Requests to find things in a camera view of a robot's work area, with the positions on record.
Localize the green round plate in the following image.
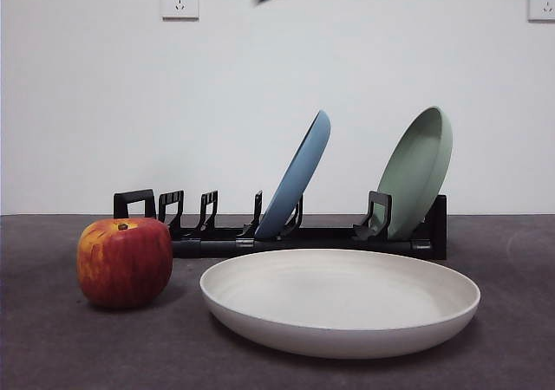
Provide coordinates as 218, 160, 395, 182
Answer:
375, 106, 454, 241

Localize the red yellow apple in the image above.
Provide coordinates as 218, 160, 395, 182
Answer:
76, 217, 173, 309

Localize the white wall socket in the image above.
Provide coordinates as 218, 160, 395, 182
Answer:
160, 0, 201, 22
527, 0, 555, 23

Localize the blue round plate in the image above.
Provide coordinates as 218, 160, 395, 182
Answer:
254, 108, 333, 239

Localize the black plastic plate rack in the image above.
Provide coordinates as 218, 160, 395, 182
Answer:
113, 189, 448, 261

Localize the cream yellow round plate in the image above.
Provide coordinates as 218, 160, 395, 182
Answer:
199, 248, 481, 361

